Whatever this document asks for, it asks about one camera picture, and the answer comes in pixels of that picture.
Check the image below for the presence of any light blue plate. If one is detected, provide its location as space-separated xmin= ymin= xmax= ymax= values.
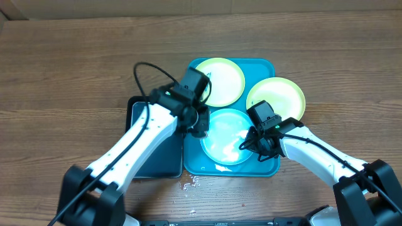
xmin=200 ymin=109 xmax=252 ymax=165

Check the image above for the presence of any yellow-green plate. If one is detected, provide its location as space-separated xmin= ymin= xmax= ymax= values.
xmin=195 ymin=58 xmax=246 ymax=107
xmin=246 ymin=77 xmax=306 ymax=120

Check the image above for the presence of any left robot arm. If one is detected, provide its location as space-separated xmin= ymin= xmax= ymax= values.
xmin=50 ymin=89 xmax=209 ymax=225

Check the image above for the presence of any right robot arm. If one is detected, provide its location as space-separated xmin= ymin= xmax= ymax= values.
xmin=239 ymin=118 xmax=401 ymax=225

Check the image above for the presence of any teal plastic serving tray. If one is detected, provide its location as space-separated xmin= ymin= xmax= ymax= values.
xmin=183 ymin=58 xmax=280 ymax=177

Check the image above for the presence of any black water tray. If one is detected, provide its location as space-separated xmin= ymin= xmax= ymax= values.
xmin=125 ymin=96 xmax=183 ymax=180

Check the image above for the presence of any yellow-green plate top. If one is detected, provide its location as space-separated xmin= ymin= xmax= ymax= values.
xmin=195 ymin=58 xmax=246 ymax=107

